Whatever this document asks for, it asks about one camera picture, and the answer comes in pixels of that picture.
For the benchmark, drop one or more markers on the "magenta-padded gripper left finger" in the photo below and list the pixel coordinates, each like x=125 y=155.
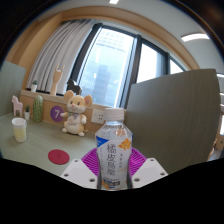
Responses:
x=75 y=171

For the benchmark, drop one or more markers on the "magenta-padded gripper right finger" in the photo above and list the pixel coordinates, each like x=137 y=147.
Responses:
x=151 y=171

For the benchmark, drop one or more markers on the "clear plastic water bottle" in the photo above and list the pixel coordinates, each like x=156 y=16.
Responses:
x=113 y=156

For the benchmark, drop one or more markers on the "flat round red coaster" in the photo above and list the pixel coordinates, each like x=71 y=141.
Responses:
x=58 y=156

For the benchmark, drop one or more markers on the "beige plush mouse toy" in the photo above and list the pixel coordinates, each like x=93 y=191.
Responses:
x=76 y=116

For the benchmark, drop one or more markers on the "grey-green desk divider panel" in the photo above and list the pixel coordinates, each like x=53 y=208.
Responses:
x=11 y=90
x=173 y=116

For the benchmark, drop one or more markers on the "round purple number sign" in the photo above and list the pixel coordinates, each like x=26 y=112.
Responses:
x=56 y=113

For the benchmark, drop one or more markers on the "frosted yellowish plastic cup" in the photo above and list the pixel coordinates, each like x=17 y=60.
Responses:
x=19 y=131

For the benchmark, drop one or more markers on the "tall green cactus ornament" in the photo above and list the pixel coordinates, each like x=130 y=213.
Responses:
x=37 y=109

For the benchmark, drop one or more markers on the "black horse figurine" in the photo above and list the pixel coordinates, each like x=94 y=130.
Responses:
x=74 y=86

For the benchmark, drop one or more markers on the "pink horse figurine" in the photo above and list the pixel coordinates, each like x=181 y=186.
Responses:
x=16 y=105

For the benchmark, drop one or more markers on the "wooden hand model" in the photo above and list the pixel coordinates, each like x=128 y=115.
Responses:
x=56 y=80

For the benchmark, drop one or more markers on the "white grey curtain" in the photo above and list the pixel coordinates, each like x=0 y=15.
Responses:
x=56 y=56

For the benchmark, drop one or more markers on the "ceiling strip lights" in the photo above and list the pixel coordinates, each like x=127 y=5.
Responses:
x=195 y=36

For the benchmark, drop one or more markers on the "white wall socket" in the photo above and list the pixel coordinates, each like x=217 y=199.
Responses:
x=98 y=116

